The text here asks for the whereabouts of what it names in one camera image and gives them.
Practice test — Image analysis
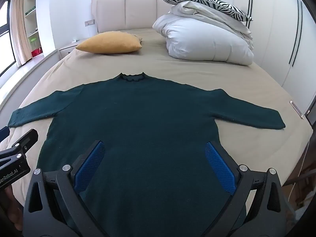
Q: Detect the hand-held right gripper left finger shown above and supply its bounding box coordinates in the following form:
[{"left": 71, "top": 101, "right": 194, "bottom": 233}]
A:
[{"left": 22, "top": 140, "right": 109, "bottom": 237}]

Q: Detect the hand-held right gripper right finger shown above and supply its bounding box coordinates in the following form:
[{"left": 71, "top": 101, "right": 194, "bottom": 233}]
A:
[{"left": 205, "top": 142, "right": 295, "bottom": 237}]

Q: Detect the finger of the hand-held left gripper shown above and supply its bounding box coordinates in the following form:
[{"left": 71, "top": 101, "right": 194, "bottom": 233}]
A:
[
  {"left": 11, "top": 128, "right": 39, "bottom": 153},
  {"left": 0, "top": 126, "right": 10, "bottom": 143}
]

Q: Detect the dark green sweater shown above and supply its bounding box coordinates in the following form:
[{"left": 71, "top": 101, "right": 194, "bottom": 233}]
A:
[{"left": 7, "top": 71, "right": 286, "bottom": 237}]

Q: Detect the person's left hand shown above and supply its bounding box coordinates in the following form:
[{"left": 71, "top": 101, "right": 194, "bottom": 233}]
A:
[{"left": 0, "top": 185, "right": 23, "bottom": 237}]

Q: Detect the window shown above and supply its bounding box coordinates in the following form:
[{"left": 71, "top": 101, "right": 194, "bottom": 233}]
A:
[{"left": 0, "top": 0, "right": 17, "bottom": 79}]

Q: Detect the bed with beige sheet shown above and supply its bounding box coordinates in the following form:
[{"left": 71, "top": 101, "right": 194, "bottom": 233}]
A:
[{"left": 0, "top": 28, "right": 314, "bottom": 237}]

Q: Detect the smartphone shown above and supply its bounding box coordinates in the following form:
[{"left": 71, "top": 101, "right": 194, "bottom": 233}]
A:
[{"left": 290, "top": 100, "right": 306, "bottom": 119}]

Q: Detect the white nightstand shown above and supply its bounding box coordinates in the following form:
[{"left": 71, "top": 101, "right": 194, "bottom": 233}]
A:
[{"left": 59, "top": 41, "right": 81, "bottom": 60}]

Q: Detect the beige curtain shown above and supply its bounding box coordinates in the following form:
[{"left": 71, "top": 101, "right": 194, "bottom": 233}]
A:
[{"left": 8, "top": 0, "right": 28, "bottom": 66}]

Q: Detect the yellow pillow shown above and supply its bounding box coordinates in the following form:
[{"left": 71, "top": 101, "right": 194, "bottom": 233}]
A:
[{"left": 75, "top": 31, "right": 143, "bottom": 54}]

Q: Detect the white folded duvet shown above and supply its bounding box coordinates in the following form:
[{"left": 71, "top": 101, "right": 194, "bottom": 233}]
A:
[{"left": 152, "top": 1, "right": 255, "bottom": 66}]

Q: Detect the white wardrobe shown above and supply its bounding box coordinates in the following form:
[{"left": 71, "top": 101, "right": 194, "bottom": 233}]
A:
[{"left": 234, "top": 0, "right": 316, "bottom": 115}]

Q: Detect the beige padded headboard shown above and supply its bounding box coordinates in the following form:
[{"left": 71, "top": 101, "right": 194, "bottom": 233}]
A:
[{"left": 91, "top": 0, "right": 173, "bottom": 34}]

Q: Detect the zebra print pillow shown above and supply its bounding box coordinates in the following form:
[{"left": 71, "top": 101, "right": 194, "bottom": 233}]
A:
[{"left": 158, "top": 0, "right": 253, "bottom": 22}]

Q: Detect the white wall shelf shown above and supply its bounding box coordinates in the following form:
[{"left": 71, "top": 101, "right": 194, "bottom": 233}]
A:
[{"left": 23, "top": 0, "right": 45, "bottom": 60}]

